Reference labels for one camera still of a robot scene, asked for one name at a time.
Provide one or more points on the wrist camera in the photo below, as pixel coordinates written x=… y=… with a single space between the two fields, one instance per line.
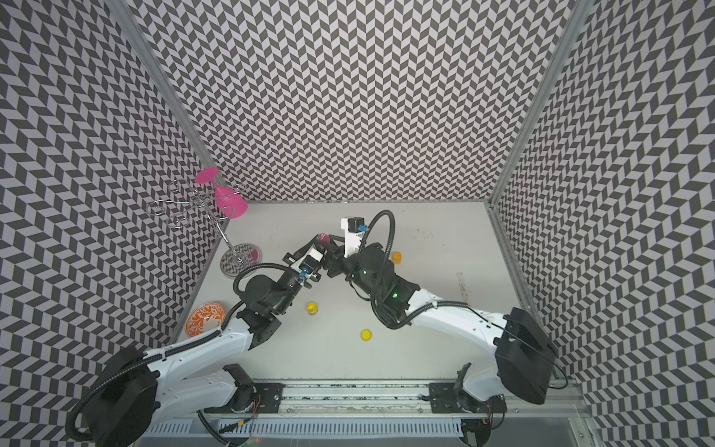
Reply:
x=311 y=263
x=354 y=230

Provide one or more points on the orange patterned plate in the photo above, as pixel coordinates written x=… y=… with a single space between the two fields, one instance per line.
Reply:
x=204 y=319

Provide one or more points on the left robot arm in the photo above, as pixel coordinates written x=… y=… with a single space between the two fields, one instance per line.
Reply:
x=139 y=390

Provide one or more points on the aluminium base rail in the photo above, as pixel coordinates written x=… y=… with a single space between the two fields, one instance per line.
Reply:
x=402 y=398

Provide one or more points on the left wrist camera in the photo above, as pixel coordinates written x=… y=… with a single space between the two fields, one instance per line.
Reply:
x=311 y=263

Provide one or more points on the chrome wire glass rack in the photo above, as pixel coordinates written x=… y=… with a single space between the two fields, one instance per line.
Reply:
x=190 y=203

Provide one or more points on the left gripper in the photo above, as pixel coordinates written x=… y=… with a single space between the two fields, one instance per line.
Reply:
x=289 y=261

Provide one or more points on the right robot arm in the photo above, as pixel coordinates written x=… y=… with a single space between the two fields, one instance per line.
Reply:
x=520 y=357

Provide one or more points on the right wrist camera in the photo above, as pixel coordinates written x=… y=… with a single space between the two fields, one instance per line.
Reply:
x=354 y=230

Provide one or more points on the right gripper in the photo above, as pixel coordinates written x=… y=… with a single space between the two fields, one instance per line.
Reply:
x=333 y=261

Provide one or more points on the pink plastic wine glass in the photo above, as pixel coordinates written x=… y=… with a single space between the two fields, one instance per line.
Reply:
x=229 y=202

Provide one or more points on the yellow paint jar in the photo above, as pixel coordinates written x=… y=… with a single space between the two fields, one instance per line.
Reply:
x=311 y=308

